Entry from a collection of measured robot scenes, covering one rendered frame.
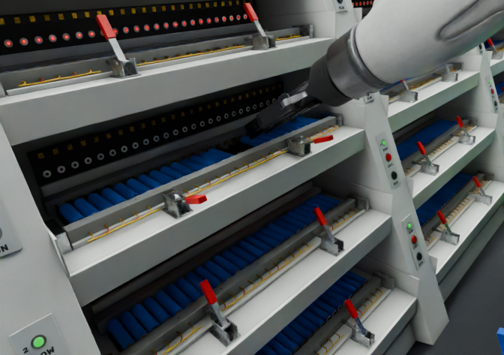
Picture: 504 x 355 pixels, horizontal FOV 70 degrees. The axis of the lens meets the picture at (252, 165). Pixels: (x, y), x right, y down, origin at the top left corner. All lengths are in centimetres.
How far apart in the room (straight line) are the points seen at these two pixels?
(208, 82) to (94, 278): 31
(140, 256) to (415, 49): 40
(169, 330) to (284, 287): 20
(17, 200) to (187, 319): 30
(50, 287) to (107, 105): 22
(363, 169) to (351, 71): 39
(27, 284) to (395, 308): 70
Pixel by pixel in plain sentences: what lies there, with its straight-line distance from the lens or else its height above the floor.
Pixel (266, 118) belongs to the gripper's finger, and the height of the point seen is 61.
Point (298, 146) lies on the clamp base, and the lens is 66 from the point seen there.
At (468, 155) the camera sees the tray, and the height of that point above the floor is 31.
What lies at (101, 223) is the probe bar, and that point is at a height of 55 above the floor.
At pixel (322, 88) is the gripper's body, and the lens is 52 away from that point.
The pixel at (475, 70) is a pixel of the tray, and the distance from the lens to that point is 143.
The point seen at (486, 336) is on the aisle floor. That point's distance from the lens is 102.
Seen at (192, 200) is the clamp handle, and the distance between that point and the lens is 46.
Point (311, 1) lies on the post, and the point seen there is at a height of 81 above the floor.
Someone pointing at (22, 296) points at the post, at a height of 52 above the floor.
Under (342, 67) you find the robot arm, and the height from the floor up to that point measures 64.
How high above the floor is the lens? 61
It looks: 6 degrees down
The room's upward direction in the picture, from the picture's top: 20 degrees counter-clockwise
